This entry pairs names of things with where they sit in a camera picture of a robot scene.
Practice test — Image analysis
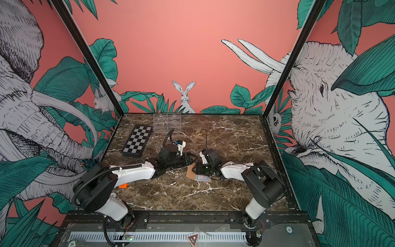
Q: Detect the black corner frame post right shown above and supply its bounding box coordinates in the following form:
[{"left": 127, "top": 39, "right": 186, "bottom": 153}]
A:
[{"left": 263, "top": 0, "right": 326, "bottom": 119}]

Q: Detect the black front mounting rail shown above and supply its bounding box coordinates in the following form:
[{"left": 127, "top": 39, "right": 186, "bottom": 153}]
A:
[{"left": 61, "top": 211, "right": 313, "bottom": 231}]

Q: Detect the black corner frame post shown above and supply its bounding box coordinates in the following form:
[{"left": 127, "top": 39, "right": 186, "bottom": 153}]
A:
[
  {"left": 51, "top": 0, "right": 124, "bottom": 118},
  {"left": 263, "top": 0, "right": 326, "bottom": 119}
]

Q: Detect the clear acrylic organizer box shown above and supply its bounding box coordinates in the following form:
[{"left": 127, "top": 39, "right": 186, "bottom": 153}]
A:
[{"left": 153, "top": 113, "right": 182, "bottom": 134}]

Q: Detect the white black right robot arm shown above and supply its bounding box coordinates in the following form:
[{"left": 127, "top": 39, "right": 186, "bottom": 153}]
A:
[{"left": 192, "top": 161, "right": 286, "bottom": 229}]

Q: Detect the red triangle warning sticker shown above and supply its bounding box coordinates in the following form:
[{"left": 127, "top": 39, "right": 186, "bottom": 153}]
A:
[{"left": 187, "top": 233, "right": 199, "bottom": 247}]

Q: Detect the black white checkered board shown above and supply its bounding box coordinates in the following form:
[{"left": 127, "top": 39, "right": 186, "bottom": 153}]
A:
[{"left": 121, "top": 125, "right": 153, "bottom": 158}]

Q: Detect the white perforated cable tray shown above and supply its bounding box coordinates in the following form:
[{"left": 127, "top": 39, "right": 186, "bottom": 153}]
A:
[{"left": 68, "top": 232, "right": 246, "bottom": 243}]

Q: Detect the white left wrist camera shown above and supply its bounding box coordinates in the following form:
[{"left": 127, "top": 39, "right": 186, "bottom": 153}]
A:
[{"left": 174, "top": 140, "right": 186, "bottom": 156}]

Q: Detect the black corner frame post left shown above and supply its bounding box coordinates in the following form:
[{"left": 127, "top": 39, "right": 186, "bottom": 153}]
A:
[{"left": 51, "top": 0, "right": 124, "bottom": 118}]

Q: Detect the small orange block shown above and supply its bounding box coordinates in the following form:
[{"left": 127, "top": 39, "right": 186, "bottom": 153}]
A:
[{"left": 119, "top": 183, "right": 128, "bottom": 189}]

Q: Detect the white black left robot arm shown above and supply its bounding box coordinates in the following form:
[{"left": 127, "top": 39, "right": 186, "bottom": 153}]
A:
[{"left": 72, "top": 151, "right": 198, "bottom": 221}]

